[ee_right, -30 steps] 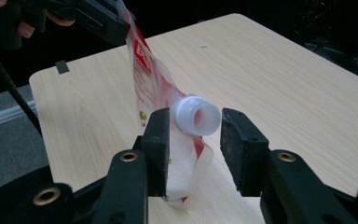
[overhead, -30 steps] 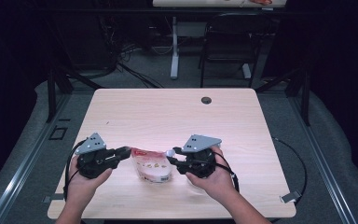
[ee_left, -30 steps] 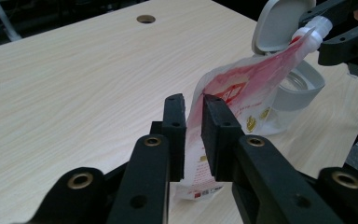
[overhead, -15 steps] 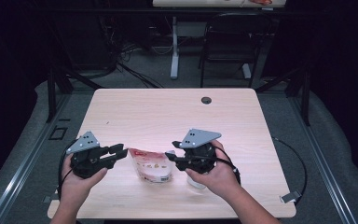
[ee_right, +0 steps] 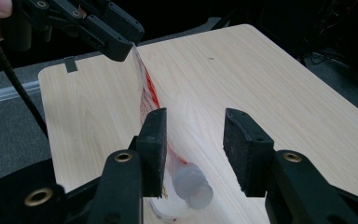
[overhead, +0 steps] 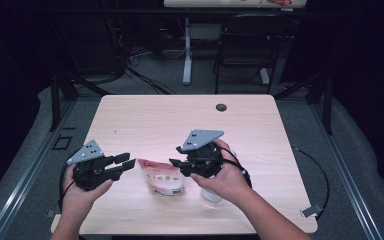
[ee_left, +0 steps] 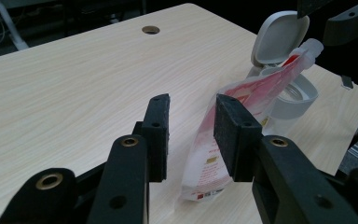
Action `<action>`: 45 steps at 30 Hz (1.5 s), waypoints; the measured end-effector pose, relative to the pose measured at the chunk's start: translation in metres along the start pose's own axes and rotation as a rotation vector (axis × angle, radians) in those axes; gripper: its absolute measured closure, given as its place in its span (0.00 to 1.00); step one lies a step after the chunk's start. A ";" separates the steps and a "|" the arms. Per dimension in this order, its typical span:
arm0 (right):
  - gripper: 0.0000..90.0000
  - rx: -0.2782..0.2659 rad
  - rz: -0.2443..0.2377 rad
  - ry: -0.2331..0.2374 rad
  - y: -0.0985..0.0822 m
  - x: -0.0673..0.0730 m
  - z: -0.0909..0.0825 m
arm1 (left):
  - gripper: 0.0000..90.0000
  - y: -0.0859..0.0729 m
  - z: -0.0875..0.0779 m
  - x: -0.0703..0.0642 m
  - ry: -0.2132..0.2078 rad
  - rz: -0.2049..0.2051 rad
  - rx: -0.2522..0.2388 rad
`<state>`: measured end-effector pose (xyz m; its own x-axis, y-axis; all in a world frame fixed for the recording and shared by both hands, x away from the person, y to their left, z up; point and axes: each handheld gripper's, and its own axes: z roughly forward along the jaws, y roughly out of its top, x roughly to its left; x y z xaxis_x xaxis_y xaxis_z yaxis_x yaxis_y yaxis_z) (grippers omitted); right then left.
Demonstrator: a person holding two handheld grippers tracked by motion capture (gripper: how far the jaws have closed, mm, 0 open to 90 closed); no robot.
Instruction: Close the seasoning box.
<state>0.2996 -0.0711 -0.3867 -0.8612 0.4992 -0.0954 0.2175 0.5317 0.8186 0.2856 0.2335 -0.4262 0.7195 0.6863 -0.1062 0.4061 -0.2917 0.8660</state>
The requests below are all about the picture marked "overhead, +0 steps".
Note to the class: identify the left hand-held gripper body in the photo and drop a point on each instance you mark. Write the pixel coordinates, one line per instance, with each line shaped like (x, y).
(90, 166)

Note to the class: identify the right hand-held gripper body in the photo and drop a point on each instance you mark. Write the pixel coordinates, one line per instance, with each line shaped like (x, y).
(204, 160)

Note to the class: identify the clear snack bag red print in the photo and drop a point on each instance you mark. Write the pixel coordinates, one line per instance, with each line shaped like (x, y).
(161, 178)

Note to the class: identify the person's left hand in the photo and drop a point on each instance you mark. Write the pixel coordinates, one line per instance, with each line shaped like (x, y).
(78, 196)

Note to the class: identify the person's right hand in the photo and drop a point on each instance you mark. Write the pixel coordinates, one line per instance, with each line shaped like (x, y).
(228, 181)

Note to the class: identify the black table grommet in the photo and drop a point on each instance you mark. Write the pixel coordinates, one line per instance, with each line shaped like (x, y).
(221, 107)

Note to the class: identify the grey table clamp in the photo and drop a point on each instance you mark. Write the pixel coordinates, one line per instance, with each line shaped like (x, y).
(50, 213)
(311, 210)

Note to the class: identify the white background desk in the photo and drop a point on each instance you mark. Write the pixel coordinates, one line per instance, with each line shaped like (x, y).
(187, 50)

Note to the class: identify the black chair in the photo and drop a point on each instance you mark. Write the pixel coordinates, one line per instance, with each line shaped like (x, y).
(251, 43)

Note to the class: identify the orange item on background desk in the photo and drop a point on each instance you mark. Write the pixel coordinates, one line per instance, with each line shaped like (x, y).
(280, 2)

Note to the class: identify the aluminium floor rail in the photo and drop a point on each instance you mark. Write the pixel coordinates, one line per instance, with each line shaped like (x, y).
(23, 173)
(346, 173)

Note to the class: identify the black frame post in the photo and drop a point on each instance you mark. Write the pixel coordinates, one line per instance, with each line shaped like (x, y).
(55, 100)

